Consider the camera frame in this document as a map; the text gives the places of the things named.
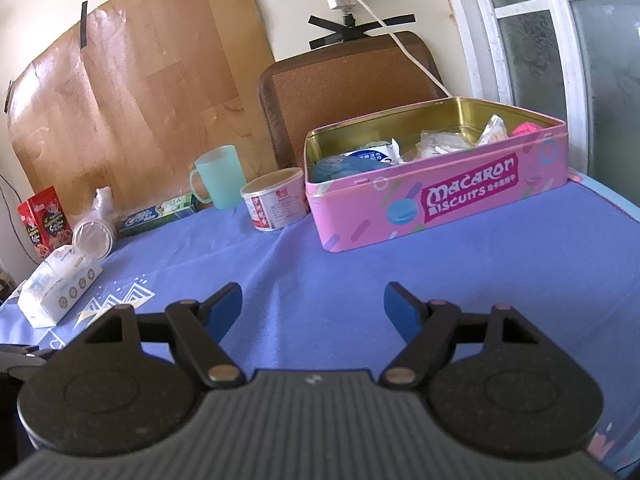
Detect cotton swab bag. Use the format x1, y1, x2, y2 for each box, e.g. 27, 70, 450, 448
416, 130, 474, 159

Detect blue face mask pack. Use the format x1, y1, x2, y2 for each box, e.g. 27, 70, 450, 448
309, 150, 397, 183

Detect bagged white badge reel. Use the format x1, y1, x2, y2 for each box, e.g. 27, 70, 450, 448
475, 115, 509, 148

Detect pink fluffy scrunchie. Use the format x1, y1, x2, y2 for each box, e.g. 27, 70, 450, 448
510, 122, 542, 136

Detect white tissue pack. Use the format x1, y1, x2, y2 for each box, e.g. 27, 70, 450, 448
17, 245, 103, 330

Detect blue patterned tablecloth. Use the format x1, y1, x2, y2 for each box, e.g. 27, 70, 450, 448
1, 181, 639, 474

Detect red snack box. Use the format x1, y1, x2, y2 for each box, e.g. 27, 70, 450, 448
17, 186, 73, 260

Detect bagged plastic lids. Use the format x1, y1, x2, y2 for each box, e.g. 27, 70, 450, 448
73, 186, 117, 260

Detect toothpaste box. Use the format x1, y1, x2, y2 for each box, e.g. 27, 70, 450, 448
117, 193, 200, 237

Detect teal plastic mug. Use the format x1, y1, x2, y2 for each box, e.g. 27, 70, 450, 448
189, 145, 246, 209

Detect white red paper cup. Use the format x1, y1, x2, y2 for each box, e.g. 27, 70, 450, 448
241, 167, 310, 232

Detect pink macaron biscuit tin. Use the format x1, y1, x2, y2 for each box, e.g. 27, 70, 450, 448
304, 98, 568, 252

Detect wood pattern board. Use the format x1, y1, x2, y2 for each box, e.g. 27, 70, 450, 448
8, 0, 276, 219

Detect brown woven tray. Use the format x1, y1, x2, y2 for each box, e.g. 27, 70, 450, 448
258, 32, 445, 168

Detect white framed glass door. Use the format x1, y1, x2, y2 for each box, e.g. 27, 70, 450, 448
450, 0, 639, 203

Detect white power cable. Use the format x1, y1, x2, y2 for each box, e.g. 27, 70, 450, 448
319, 0, 454, 99

